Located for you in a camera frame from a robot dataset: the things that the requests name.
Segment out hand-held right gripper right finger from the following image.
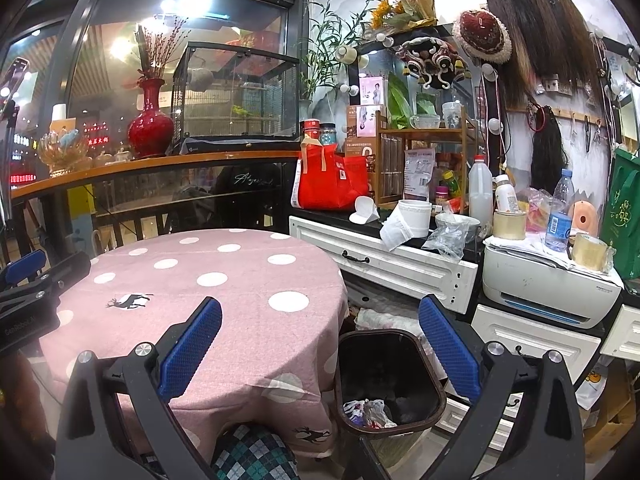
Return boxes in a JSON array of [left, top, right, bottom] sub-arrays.
[[419, 294, 586, 480]]

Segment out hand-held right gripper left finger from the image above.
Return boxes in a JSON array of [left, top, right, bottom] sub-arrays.
[[56, 296, 223, 480]]

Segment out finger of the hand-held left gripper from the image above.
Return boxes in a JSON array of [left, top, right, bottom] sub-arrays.
[[10, 251, 92, 311], [0, 249, 48, 286]]

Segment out dark brown waste bin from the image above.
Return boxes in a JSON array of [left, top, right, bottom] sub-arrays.
[[333, 329, 447, 468]]

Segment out clear plastic wrapper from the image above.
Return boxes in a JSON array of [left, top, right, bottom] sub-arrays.
[[363, 399, 398, 429]]

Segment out yellow sign board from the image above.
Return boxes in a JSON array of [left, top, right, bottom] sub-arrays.
[[70, 202, 96, 233]]

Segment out pink polka dot tablecloth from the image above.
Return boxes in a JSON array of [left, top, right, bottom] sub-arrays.
[[39, 228, 351, 461]]

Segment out white plastic sack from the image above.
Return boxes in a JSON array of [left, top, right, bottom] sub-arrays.
[[354, 306, 436, 343]]

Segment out low white drawer unit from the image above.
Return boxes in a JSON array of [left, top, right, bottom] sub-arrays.
[[434, 304, 603, 453]]

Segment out white printer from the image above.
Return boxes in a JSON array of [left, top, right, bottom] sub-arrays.
[[481, 237, 625, 330]]

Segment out plaid trousers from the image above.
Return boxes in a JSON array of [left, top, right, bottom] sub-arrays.
[[210, 422, 298, 480]]

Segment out gold glass lotus bowl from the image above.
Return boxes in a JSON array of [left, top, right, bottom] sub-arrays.
[[39, 127, 93, 177]]

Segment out white plastic bucket liner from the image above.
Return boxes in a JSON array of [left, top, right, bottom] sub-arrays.
[[379, 208, 414, 252]]

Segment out white plastic bucket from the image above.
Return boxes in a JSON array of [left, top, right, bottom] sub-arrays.
[[397, 199, 432, 238]]

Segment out beige tape roll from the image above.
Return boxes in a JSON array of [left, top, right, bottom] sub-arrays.
[[492, 209, 527, 241], [570, 232, 613, 273]]

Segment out white plastic holder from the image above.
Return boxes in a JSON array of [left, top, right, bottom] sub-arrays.
[[348, 197, 381, 225]]

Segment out white jug red cap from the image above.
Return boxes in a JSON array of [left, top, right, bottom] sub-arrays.
[[468, 155, 494, 228]]

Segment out clear plastic snack bag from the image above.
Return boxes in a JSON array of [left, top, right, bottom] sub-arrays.
[[519, 187, 553, 235]]

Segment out red ceramic vase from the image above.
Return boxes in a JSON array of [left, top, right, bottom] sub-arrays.
[[127, 78, 175, 159]]

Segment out small white bottle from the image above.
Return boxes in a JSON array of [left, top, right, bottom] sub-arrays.
[[494, 174, 519, 212]]

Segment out blue label water bottle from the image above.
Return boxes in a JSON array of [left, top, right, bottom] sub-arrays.
[[544, 168, 575, 253]]

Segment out printed flat packet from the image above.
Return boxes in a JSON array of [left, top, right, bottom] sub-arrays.
[[403, 149, 434, 201]]

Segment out cardboard box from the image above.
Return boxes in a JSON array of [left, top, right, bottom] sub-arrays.
[[584, 360, 640, 463]]

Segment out pink round device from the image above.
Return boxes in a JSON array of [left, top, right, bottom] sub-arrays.
[[571, 201, 597, 235]]

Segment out bamboo shelf rack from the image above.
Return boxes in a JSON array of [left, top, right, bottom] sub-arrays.
[[376, 110, 486, 208]]

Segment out red tote bag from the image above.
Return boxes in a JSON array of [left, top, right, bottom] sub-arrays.
[[291, 135, 371, 212]]

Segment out black hair bundle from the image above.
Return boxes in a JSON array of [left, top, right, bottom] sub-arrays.
[[530, 106, 563, 196]]

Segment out green tote bag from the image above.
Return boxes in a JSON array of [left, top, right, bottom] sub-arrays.
[[599, 147, 640, 281]]

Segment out clear plastic cup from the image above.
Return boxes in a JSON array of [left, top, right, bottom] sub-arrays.
[[442, 101, 465, 129]]

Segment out dried flower branches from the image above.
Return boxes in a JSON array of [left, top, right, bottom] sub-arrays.
[[134, 15, 191, 81]]

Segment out brown product box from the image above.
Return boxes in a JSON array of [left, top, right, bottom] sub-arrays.
[[346, 105, 387, 138]]

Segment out red lid jar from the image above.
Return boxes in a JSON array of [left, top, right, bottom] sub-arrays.
[[300, 119, 322, 147]]

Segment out glass terrarium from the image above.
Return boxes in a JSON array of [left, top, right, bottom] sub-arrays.
[[170, 41, 301, 156]]

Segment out pink product box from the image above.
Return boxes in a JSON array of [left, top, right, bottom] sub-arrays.
[[361, 76, 387, 106]]

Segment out lion mask ornament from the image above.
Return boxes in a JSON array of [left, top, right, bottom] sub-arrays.
[[395, 35, 471, 91]]

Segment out vanity mirror with bulbs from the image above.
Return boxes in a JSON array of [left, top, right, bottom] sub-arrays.
[[337, 25, 506, 161]]

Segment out red round fringed hat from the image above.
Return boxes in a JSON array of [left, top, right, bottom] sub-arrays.
[[452, 8, 513, 65]]

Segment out row of dark hair extensions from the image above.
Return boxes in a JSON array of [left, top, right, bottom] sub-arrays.
[[484, 0, 601, 111]]

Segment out green leaf branches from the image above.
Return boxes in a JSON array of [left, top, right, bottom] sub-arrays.
[[299, 0, 383, 103]]

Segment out sunflower bouquet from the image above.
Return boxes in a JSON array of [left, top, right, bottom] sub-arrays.
[[370, 0, 440, 33]]

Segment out wooden hook rail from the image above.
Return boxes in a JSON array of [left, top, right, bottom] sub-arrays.
[[520, 105, 608, 128]]

